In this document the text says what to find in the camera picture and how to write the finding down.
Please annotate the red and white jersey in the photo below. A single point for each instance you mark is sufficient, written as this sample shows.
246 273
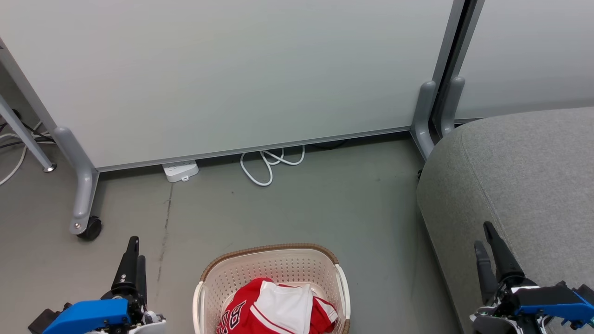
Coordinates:
283 306

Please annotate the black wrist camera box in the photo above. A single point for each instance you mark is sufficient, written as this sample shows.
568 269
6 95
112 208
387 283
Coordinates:
46 319
586 293

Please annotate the grey fabric sofa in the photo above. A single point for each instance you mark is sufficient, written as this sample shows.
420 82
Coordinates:
524 176

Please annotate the white power strip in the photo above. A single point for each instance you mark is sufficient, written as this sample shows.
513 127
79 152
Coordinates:
181 170

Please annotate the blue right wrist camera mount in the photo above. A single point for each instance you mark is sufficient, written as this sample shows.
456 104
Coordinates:
552 301

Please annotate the narrow white partition panel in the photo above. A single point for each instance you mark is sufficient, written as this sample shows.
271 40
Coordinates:
529 51

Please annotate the large white partition panel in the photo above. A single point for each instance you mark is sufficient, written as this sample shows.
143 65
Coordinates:
232 69

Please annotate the black caster wheel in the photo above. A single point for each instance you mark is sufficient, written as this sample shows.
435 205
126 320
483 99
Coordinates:
92 229

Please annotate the cream perforated laundry basket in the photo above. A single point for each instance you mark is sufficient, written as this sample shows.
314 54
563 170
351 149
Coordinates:
278 264

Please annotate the grey partition foot with caster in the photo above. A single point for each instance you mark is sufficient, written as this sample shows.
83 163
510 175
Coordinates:
83 185

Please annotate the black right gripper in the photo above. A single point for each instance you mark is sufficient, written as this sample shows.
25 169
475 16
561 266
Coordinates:
501 311

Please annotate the grey metal table leg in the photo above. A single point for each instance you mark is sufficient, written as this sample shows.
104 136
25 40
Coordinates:
25 134

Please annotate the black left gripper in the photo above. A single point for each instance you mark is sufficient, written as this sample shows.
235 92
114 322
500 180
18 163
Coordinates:
137 311

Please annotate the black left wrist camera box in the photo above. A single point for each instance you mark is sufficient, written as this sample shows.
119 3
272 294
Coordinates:
46 319

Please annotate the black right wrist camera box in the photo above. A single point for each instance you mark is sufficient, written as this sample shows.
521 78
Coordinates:
586 293

